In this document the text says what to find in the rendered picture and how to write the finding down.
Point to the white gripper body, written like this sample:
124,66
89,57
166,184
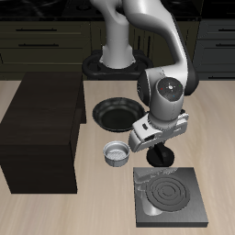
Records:
171,132

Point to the dark kitchen cupboards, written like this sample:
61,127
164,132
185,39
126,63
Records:
46,55

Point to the small grey fluted dish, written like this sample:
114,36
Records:
115,154

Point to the black frying pan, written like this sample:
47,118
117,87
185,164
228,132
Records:
117,117

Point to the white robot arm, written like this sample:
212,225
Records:
159,33

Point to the dark wooden cabinet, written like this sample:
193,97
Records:
39,122

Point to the flat black base plate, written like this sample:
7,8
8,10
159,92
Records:
91,65

